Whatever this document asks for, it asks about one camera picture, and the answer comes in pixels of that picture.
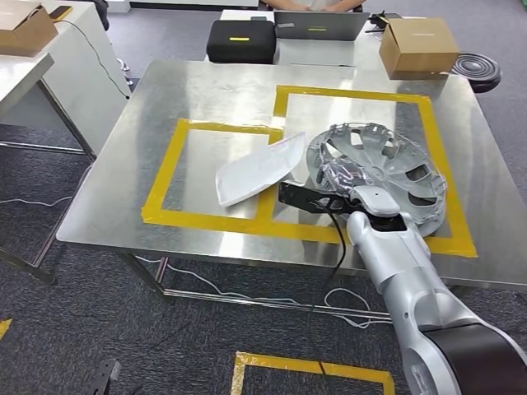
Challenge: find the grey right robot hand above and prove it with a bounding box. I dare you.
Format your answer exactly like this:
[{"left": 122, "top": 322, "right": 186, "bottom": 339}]
[{"left": 314, "top": 157, "right": 374, "bottom": 202}]

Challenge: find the silver plastic wheel hubcap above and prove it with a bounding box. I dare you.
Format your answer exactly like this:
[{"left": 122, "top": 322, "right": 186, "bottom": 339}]
[{"left": 305, "top": 122, "right": 448, "bottom": 239}]

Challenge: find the white plastic car part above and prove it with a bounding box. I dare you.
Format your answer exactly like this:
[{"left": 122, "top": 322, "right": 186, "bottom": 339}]
[{"left": 214, "top": 132, "right": 307, "bottom": 209}]

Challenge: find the stainless steel workbench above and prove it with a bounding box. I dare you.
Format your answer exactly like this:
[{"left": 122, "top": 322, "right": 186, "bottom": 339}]
[{"left": 55, "top": 58, "right": 527, "bottom": 323}]

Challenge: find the yellow tape rectangle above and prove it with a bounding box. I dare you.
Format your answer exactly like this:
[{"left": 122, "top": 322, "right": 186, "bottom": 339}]
[
  {"left": 141, "top": 118, "right": 344, "bottom": 244},
  {"left": 272, "top": 84, "right": 479, "bottom": 259}
]

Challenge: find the brown cardboard box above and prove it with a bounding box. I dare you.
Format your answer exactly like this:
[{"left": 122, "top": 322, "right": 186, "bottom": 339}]
[
  {"left": 0, "top": 0, "right": 59, "bottom": 58},
  {"left": 378, "top": 16, "right": 461, "bottom": 81}
]

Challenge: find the person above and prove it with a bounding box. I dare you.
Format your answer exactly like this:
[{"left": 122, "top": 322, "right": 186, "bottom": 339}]
[{"left": 267, "top": 0, "right": 365, "bottom": 13}]

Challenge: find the black hard carry case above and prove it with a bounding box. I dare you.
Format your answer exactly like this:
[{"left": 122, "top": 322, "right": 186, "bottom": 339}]
[{"left": 205, "top": 19, "right": 277, "bottom": 65}]

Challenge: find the yellow floor tape square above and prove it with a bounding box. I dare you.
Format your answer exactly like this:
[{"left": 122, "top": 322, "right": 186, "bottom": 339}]
[{"left": 230, "top": 351, "right": 396, "bottom": 395}]

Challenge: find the black ribbed round disc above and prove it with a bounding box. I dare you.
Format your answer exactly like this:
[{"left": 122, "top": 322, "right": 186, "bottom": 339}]
[{"left": 451, "top": 51, "right": 503, "bottom": 95}]

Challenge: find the white desk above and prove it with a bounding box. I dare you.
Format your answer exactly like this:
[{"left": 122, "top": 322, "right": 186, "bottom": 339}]
[{"left": 39, "top": 0, "right": 132, "bottom": 159}]

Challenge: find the dark flat device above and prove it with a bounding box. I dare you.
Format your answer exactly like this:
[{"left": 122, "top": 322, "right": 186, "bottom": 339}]
[{"left": 49, "top": 5, "right": 74, "bottom": 23}]

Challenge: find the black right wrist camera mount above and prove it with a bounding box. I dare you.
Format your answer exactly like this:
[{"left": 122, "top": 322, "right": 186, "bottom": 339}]
[{"left": 278, "top": 181, "right": 361, "bottom": 216}]

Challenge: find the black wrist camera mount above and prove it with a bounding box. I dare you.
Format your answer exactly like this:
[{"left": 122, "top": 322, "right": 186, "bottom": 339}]
[
  {"left": 278, "top": 181, "right": 361, "bottom": 216},
  {"left": 82, "top": 358, "right": 122, "bottom": 395}
]

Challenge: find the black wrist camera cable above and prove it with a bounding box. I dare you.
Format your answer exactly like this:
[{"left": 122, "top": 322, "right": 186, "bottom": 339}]
[{"left": 307, "top": 202, "right": 347, "bottom": 379}]

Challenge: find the white floor cable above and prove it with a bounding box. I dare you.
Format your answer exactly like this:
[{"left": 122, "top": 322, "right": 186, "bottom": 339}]
[
  {"left": 135, "top": 254, "right": 393, "bottom": 330},
  {"left": 0, "top": 195, "right": 74, "bottom": 209}
]

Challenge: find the black desk cable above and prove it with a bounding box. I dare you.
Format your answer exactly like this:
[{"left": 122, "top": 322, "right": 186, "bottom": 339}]
[{"left": 61, "top": 19, "right": 132, "bottom": 102}]

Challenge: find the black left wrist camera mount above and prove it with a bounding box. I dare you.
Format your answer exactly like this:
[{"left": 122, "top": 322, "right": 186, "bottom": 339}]
[{"left": 82, "top": 358, "right": 122, "bottom": 395}]

